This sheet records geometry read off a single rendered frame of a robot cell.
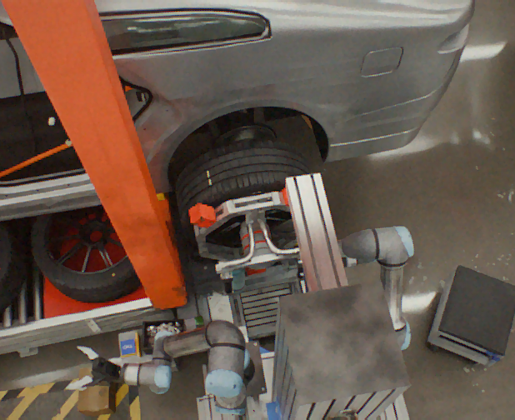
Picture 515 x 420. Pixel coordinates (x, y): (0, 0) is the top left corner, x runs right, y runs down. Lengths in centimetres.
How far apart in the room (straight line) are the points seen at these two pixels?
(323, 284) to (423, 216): 253
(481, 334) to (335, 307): 199
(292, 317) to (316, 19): 130
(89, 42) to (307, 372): 89
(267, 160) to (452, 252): 163
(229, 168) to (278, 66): 49
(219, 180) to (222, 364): 92
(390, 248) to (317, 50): 82
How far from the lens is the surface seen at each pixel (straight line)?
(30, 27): 142
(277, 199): 255
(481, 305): 338
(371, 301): 142
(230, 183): 253
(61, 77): 153
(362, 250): 223
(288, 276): 345
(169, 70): 233
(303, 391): 135
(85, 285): 317
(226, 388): 195
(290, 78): 248
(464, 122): 438
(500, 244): 396
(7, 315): 351
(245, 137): 292
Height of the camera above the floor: 335
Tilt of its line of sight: 62 degrees down
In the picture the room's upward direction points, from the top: 1 degrees counter-clockwise
